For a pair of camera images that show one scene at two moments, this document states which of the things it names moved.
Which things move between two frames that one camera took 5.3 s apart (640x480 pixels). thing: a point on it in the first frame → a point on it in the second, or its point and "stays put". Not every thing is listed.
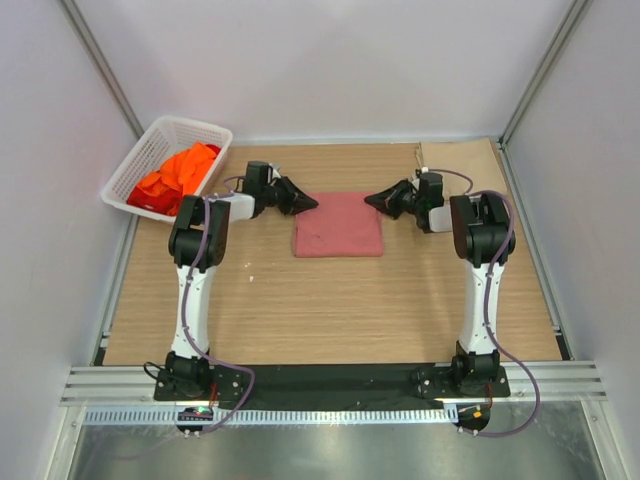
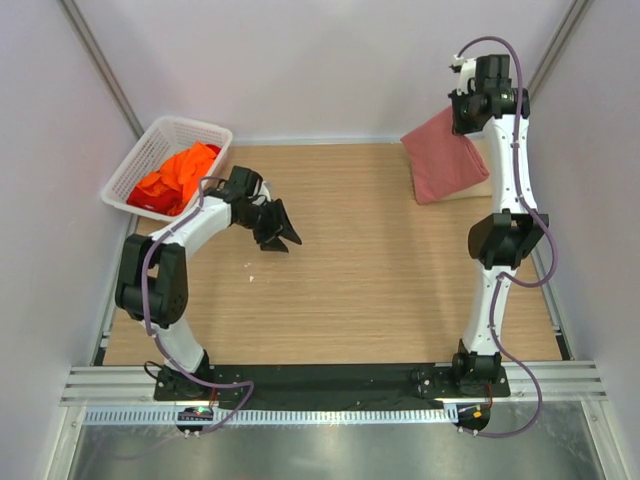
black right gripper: x=387 y=202 → x=460 y=127
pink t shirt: x=343 y=224 → x=443 y=163
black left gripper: x=295 y=201 → x=279 y=224
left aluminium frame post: x=100 y=67 stays put
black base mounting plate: x=329 y=385 stays put
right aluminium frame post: x=576 y=11 stays put
